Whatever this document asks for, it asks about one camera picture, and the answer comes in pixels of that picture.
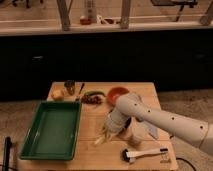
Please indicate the grey cloth piece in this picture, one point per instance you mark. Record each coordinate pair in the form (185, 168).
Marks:
(152, 130)

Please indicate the white bottle on shelf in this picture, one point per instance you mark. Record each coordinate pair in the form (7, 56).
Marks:
(90, 10)

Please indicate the black handled utensil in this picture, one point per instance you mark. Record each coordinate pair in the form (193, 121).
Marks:
(81, 88)

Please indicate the black stand at left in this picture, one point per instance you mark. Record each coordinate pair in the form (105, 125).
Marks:
(6, 155)

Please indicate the green chili pepper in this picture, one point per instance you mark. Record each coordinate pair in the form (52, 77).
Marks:
(91, 93)

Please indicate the green plastic tray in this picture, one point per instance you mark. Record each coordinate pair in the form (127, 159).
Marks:
(53, 132)

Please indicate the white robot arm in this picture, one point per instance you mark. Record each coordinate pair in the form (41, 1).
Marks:
(195, 132)

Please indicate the red object on shelf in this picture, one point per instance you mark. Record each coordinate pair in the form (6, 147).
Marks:
(85, 21)

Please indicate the clear plastic cup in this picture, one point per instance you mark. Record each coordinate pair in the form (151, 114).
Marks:
(135, 133)

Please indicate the bunch of dark grapes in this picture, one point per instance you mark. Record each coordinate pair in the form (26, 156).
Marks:
(91, 99)

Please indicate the orange bowl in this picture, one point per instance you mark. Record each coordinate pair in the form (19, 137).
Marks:
(114, 93)

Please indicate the metal cup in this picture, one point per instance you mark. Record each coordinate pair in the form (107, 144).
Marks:
(70, 86)

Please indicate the yellow round fruit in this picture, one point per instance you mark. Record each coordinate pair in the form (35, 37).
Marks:
(57, 95)

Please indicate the white handled black brush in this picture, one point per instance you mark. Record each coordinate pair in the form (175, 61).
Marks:
(131, 156)

